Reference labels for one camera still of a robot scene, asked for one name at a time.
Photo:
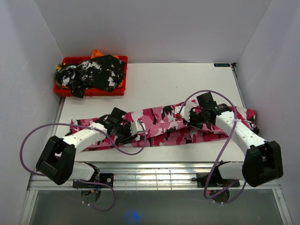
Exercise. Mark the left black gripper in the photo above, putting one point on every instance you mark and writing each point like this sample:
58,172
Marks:
128,138

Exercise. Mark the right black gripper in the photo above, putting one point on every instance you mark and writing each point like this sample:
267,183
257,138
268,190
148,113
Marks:
191,123

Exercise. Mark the pink camouflage trousers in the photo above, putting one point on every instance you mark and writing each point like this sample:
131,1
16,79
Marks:
163,128

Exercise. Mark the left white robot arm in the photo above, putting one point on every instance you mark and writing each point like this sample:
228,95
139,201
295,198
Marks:
57,160

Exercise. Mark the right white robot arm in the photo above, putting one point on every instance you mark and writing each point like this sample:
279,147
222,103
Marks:
263,159

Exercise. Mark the black white camouflage trousers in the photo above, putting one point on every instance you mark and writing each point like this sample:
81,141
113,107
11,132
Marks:
93,73

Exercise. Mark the small blue table label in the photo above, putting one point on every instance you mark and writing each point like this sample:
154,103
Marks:
222,65

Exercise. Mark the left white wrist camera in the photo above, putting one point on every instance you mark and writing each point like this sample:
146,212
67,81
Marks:
136,128

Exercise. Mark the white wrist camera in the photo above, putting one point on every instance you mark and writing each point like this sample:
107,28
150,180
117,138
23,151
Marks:
136,128
183,112

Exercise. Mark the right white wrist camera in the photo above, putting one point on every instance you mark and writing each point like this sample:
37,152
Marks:
183,112

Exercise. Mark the aluminium frame rail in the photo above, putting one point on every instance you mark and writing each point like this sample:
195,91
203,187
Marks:
152,194

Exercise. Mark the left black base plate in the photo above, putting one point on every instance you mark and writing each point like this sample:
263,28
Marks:
106,178

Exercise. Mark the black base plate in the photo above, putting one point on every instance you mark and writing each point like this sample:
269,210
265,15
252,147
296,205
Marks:
106,178
204,179

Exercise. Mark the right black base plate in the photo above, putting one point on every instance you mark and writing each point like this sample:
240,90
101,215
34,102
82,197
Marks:
204,179

